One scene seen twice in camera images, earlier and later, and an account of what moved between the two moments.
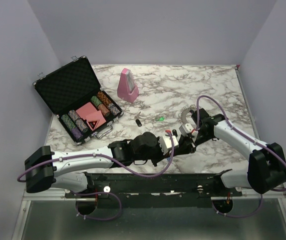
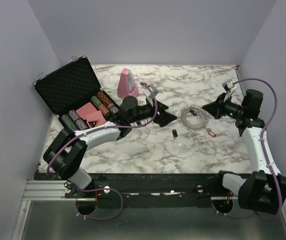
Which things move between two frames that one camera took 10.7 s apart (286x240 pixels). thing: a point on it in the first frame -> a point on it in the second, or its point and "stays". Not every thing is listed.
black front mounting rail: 192,190 stays
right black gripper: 186,146 -> 213,108
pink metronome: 127,88 stays
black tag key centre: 174,133 stays
